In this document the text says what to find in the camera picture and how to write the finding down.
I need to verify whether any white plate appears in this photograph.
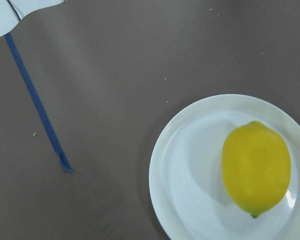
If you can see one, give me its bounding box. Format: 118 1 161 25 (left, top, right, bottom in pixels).
148 94 300 240

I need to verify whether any yellow lemon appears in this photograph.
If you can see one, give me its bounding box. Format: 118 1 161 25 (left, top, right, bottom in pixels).
221 121 291 218

